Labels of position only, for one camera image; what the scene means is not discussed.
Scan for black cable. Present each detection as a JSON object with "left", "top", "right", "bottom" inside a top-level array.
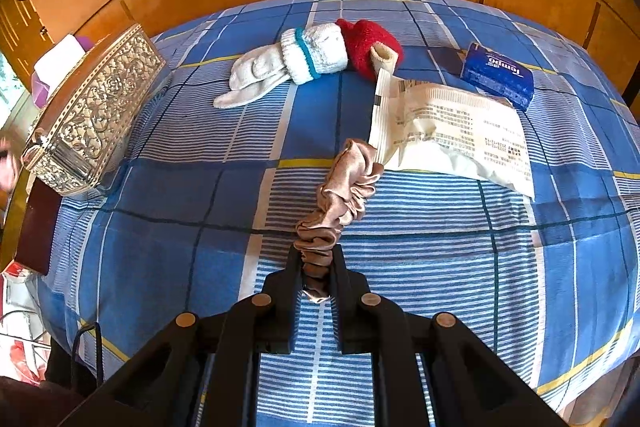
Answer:
[{"left": 70, "top": 321, "right": 104, "bottom": 388}]

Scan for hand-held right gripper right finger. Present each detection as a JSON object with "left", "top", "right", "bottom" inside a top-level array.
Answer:
[{"left": 329, "top": 244, "right": 571, "bottom": 427}]

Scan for white socks with teal stripe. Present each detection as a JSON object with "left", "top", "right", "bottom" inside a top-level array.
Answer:
[{"left": 213, "top": 23, "right": 348, "bottom": 109}]

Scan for beige satin scrunchie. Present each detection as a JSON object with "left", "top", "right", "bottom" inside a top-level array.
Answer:
[{"left": 294, "top": 138, "right": 386, "bottom": 305}]

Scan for bed with blue plaid sheet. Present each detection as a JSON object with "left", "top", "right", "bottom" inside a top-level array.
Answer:
[{"left": 35, "top": 0, "right": 640, "bottom": 427}]

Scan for gold tin tray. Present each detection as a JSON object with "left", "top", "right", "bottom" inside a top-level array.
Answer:
[{"left": 0, "top": 162, "right": 63, "bottom": 277}]

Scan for purple carton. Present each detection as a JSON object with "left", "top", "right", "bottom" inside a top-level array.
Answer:
[{"left": 31, "top": 34, "right": 95, "bottom": 108}]

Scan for blue pocket tissue pack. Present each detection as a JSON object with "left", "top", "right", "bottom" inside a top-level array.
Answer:
[{"left": 460, "top": 43, "right": 535, "bottom": 112}]

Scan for wooden door with gold lines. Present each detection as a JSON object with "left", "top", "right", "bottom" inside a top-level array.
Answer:
[{"left": 0, "top": 0, "right": 51, "bottom": 75}]

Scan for silver embossed tissue box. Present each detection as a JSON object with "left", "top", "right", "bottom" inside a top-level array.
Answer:
[{"left": 21, "top": 23, "right": 167, "bottom": 198}]

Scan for white tissue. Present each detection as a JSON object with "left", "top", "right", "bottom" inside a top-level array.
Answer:
[{"left": 34, "top": 35, "right": 86, "bottom": 82}]

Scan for red sock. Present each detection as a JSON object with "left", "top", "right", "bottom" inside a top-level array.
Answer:
[{"left": 336, "top": 18, "right": 405, "bottom": 82}]

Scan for white printed wipes packet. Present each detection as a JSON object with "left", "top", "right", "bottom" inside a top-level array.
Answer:
[{"left": 368, "top": 68, "right": 536, "bottom": 200}]

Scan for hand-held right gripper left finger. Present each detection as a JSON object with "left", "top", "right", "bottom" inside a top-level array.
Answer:
[{"left": 57, "top": 244, "right": 304, "bottom": 427}]

